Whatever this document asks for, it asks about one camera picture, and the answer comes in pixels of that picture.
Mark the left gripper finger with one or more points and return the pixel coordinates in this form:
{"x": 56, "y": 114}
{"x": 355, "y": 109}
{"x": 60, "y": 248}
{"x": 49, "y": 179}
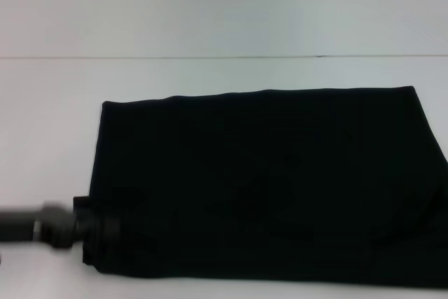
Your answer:
{"x": 101, "y": 229}

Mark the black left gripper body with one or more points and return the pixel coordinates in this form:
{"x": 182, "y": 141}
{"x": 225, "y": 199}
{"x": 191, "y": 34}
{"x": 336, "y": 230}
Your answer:
{"x": 21, "y": 225}

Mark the black t-shirt with FREE print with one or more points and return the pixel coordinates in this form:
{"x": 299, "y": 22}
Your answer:
{"x": 262, "y": 173}

